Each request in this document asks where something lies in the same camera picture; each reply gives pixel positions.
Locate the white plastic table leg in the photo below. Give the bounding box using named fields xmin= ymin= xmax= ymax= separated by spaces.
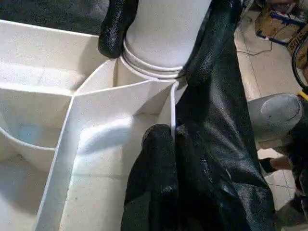
xmin=121 ymin=0 xmax=212 ymax=80

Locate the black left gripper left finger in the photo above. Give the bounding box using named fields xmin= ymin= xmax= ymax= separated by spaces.
xmin=121 ymin=124 xmax=180 ymax=231

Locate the grey robot right leg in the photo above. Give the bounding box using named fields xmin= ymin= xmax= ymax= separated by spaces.
xmin=247 ymin=93 xmax=304 ymax=145

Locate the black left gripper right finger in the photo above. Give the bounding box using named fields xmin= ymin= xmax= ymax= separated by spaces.
xmin=174 ymin=124 xmax=243 ymax=231

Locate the white plastic table top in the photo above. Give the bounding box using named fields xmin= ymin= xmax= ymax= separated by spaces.
xmin=0 ymin=19 xmax=190 ymax=231

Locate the cardboard box blue tape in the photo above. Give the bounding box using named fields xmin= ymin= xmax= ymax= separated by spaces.
xmin=255 ymin=0 xmax=308 ymax=50

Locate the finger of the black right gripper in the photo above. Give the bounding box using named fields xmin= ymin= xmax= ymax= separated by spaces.
xmin=185 ymin=0 xmax=242 ymax=87
xmin=98 ymin=0 xmax=138 ymax=59

